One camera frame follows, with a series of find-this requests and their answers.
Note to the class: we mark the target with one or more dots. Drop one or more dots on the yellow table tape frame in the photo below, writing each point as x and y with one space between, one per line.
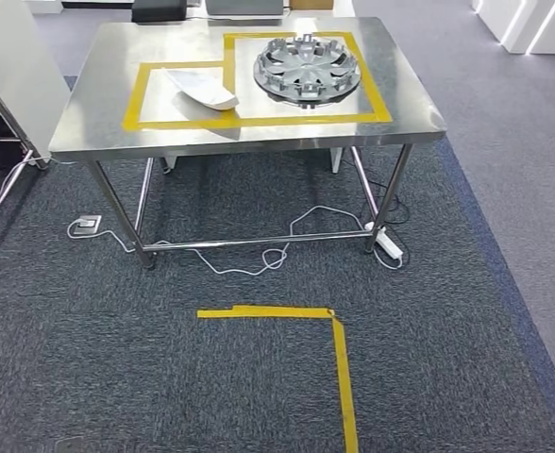
228 62

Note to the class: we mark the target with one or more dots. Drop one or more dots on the stainless steel workbench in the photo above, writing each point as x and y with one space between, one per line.
93 94

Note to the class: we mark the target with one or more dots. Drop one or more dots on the cardboard box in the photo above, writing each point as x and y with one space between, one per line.
311 4

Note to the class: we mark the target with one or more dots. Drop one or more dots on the metal floor socket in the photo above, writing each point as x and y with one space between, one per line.
88 225

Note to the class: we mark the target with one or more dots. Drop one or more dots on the grey laptop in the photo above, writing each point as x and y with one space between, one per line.
244 6

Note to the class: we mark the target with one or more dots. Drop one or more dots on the grey plastic hubcap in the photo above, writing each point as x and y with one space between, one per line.
305 62

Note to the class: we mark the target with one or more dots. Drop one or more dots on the black zip case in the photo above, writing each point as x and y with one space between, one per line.
160 9

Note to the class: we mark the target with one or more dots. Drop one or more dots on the white power strip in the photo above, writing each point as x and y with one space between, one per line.
386 244

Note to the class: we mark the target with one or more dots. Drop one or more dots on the white desk panel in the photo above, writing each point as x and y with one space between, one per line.
13 62

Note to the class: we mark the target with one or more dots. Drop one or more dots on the white curved plastic part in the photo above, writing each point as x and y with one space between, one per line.
206 94

